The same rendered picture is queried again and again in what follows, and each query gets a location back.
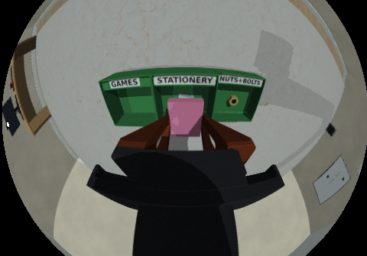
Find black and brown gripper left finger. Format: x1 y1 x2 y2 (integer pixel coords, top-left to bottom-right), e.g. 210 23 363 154
116 113 171 151

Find green rack of bins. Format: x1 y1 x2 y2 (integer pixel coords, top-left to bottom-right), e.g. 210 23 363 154
99 67 266 127

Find brass hex nut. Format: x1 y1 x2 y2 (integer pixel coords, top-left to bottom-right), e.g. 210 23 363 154
228 96 239 105

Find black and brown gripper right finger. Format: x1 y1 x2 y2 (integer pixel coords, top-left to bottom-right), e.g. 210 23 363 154
201 113 256 166

